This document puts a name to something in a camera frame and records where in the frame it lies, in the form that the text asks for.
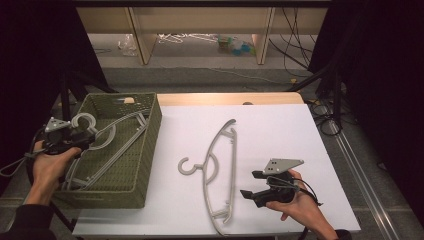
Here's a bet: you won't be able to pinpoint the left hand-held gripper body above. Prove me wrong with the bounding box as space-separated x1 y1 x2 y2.
33 116 81 158

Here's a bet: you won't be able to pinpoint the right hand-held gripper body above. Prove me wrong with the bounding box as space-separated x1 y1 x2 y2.
253 158 305 208

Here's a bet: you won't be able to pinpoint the grey plastic clothes hanger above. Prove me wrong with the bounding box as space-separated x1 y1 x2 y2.
177 118 238 237
66 114 150 193
61 111 151 192

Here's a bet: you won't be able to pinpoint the green woven basket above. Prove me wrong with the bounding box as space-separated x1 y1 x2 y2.
53 92 163 210

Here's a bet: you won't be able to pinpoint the person's right hand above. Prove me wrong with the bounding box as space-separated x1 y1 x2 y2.
265 169 330 234

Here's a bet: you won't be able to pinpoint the person's left hand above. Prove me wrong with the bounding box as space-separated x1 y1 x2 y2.
25 139 83 204

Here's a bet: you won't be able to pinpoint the black metal stand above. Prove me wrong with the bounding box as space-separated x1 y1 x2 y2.
59 68 118 122
285 61 345 134

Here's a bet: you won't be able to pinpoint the white table mat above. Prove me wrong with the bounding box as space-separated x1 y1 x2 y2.
72 103 362 236

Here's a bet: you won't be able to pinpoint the clear plastic bag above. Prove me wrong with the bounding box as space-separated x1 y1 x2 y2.
117 33 138 57

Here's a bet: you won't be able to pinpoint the colourful plastic toys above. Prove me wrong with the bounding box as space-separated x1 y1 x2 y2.
217 34 257 57

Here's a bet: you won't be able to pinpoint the white hangers on floor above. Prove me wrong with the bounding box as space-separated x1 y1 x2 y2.
157 32 218 45

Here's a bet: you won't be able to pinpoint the beige wooden shelf unit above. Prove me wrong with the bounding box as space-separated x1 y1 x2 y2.
75 6 330 66

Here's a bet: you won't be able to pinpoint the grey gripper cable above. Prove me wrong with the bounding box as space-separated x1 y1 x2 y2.
0 149 46 178

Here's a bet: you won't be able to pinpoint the metal floor rail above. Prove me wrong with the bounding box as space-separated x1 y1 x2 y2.
326 118 403 240

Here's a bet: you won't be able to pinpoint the coiled black cables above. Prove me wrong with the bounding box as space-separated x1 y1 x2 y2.
308 99 346 137

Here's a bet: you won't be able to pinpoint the thin cable on floor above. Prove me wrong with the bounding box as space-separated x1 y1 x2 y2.
159 64 296 86

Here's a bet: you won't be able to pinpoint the hanging black cables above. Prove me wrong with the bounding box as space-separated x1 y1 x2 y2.
268 6 319 69

